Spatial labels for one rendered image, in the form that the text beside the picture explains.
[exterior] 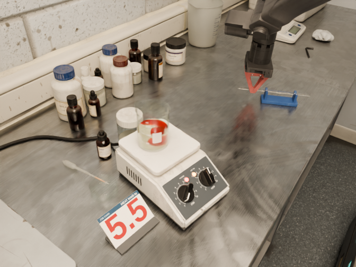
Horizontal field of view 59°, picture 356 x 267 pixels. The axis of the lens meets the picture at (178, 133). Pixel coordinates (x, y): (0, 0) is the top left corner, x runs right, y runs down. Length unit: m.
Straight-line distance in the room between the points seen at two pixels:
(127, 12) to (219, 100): 0.42
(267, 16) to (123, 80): 0.40
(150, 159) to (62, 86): 0.31
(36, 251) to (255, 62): 0.64
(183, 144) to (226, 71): 0.50
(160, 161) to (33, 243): 0.25
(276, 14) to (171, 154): 0.35
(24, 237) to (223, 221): 0.35
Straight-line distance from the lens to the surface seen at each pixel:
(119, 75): 0.87
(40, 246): 0.60
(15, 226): 0.64
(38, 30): 0.90
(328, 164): 2.00
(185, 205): 0.58
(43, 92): 0.90
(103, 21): 1.04
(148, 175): 0.58
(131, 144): 0.62
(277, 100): 0.94
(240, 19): 0.83
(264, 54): 0.85
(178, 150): 0.60
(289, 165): 0.76
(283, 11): 0.71
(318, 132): 0.88
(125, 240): 0.58
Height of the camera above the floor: 1.24
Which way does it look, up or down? 39 degrees down
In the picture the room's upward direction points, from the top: 3 degrees clockwise
